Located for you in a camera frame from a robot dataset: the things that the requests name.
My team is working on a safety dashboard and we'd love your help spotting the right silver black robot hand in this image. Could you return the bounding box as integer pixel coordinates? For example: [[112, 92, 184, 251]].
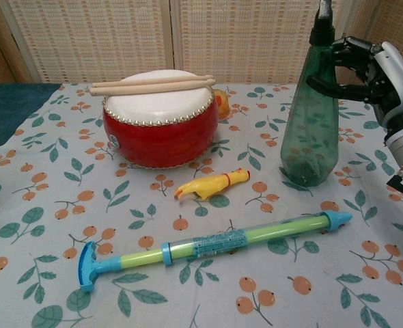
[[306, 36, 403, 131]]

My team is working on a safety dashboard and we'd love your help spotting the green plastic spray bottle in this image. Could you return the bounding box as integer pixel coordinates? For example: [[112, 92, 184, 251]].
[[280, 0, 341, 188]]

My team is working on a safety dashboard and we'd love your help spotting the yellow rubber duck toy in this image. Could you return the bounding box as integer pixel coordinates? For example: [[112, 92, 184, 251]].
[[212, 87, 230, 120]]

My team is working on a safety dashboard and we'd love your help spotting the yellow rubber chicken toy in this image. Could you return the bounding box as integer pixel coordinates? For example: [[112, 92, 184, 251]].
[[173, 169, 251, 202]]

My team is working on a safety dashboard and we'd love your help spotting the blue green water pump toy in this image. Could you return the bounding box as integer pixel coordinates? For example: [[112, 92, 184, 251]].
[[77, 210, 355, 292]]

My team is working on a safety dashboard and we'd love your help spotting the red drum white skin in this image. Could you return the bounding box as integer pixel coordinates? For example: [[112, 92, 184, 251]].
[[102, 70, 220, 170]]

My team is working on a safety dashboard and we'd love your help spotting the wooden drumstick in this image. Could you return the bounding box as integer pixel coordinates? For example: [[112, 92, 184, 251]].
[[92, 74, 206, 88], [88, 77, 217, 97]]

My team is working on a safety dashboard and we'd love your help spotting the woven folding screen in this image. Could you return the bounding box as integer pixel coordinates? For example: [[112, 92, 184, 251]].
[[0, 0, 403, 85]]

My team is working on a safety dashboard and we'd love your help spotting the floral fruit print tablecloth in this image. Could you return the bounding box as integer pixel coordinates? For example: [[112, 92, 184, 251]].
[[0, 83, 403, 328]]

